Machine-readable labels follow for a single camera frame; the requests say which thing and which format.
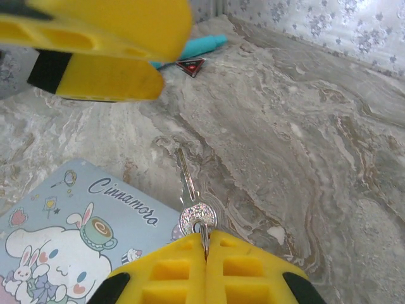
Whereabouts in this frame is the red and black triangle sticker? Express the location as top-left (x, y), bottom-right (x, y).
top-left (175, 58), bottom-right (206, 79)

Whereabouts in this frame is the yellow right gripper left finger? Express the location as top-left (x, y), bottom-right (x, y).
top-left (85, 232), bottom-right (209, 304)

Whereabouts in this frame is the light blue cartoon tin box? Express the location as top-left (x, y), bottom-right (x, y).
top-left (0, 158), bottom-right (190, 304)

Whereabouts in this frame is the teal pen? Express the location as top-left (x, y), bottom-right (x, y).
top-left (148, 34), bottom-right (228, 70)

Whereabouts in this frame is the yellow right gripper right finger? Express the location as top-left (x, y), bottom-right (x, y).
top-left (206, 229), bottom-right (327, 304)

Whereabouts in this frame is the silver key ring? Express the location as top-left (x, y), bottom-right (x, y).
top-left (198, 221), bottom-right (211, 258)

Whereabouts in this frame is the silver key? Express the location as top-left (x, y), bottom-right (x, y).
top-left (175, 148), bottom-right (218, 238)

